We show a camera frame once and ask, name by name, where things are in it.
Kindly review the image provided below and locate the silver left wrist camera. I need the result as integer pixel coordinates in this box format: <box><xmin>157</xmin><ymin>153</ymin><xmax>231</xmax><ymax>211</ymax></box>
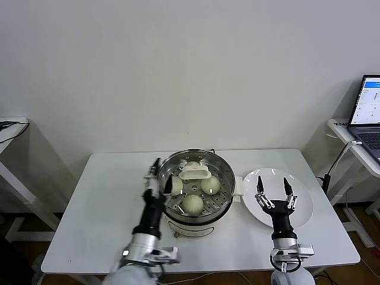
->
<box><xmin>151</xmin><ymin>246</ymin><xmax>181</xmax><ymax>265</ymax></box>

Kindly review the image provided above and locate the white round plate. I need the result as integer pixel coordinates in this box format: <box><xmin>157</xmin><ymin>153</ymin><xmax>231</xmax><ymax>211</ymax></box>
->
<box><xmin>242</xmin><ymin>167</ymin><xmax>315</xmax><ymax>229</ymax></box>

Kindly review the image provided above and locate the white laptop side table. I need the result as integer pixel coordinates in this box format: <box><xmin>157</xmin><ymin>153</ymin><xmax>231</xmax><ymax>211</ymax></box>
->
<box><xmin>326</xmin><ymin>118</ymin><xmax>380</xmax><ymax>249</ymax></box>

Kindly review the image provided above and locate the black white laptop cable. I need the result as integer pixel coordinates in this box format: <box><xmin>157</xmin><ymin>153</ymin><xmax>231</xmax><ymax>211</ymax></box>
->
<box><xmin>316</xmin><ymin>139</ymin><xmax>363</xmax><ymax>194</ymax></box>

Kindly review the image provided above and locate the round glass pot lid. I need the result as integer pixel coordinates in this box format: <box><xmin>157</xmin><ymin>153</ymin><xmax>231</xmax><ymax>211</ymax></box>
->
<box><xmin>154</xmin><ymin>150</ymin><xmax>238</xmax><ymax>217</ymax></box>

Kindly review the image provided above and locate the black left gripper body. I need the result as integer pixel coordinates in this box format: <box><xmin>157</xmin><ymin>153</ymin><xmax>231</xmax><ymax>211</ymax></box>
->
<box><xmin>131</xmin><ymin>189</ymin><xmax>167</xmax><ymax>238</ymax></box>

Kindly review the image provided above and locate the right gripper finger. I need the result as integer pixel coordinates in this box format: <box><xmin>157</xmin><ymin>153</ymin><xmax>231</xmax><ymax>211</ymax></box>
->
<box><xmin>283</xmin><ymin>177</ymin><xmax>299</xmax><ymax>210</ymax></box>
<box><xmin>254</xmin><ymin>175</ymin><xmax>274</xmax><ymax>208</ymax></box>

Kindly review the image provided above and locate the white electric cooking pot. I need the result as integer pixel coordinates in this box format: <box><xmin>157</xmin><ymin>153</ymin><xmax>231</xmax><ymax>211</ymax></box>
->
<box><xmin>144</xmin><ymin>173</ymin><xmax>244</xmax><ymax>239</ymax></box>

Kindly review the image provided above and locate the white floor cable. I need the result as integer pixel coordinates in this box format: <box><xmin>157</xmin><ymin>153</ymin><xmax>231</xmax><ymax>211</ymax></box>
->
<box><xmin>237</xmin><ymin>271</ymin><xmax>258</xmax><ymax>285</ymax></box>

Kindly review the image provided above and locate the open grey laptop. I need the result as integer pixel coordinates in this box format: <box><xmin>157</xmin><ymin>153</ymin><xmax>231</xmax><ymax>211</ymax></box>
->
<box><xmin>346</xmin><ymin>74</ymin><xmax>380</xmax><ymax>163</ymax></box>

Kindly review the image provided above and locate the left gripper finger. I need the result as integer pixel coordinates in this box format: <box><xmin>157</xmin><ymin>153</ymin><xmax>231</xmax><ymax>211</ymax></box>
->
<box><xmin>159</xmin><ymin>177</ymin><xmax>175</xmax><ymax>203</ymax></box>
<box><xmin>144</xmin><ymin>158</ymin><xmax>162</xmax><ymax>196</ymax></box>

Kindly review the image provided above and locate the black cable on side table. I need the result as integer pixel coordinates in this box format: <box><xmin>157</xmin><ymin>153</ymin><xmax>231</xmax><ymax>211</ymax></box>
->
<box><xmin>0</xmin><ymin>120</ymin><xmax>31</xmax><ymax>145</ymax></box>

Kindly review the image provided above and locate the black floor cable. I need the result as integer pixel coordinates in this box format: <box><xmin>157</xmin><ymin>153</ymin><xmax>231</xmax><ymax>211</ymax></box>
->
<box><xmin>314</xmin><ymin>267</ymin><xmax>341</xmax><ymax>283</ymax></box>

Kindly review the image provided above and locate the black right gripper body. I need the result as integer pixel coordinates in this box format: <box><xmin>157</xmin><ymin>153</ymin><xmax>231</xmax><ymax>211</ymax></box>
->
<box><xmin>262</xmin><ymin>199</ymin><xmax>297</xmax><ymax>239</ymax></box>

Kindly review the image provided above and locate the stainless steel steamer basket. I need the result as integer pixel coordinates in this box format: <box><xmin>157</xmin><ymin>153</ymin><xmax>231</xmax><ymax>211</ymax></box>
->
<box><xmin>154</xmin><ymin>150</ymin><xmax>237</xmax><ymax>219</ymax></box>

